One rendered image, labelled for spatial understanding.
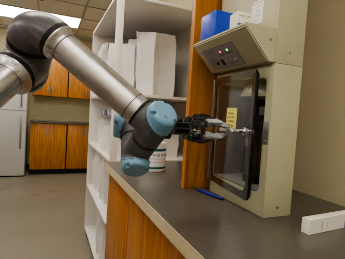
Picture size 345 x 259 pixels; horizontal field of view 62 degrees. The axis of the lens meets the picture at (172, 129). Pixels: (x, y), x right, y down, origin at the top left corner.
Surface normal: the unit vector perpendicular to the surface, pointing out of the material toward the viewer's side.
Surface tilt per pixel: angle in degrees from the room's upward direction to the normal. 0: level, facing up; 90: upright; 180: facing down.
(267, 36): 90
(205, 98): 90
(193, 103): 90
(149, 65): 96
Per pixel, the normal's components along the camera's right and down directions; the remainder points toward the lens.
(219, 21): 0.40, 0.07
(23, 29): -0.34, 0.18
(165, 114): 0.48, -0.59
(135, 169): 0.12, 0.78
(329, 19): -0.92, -0.04
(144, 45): 0.08, -0.06
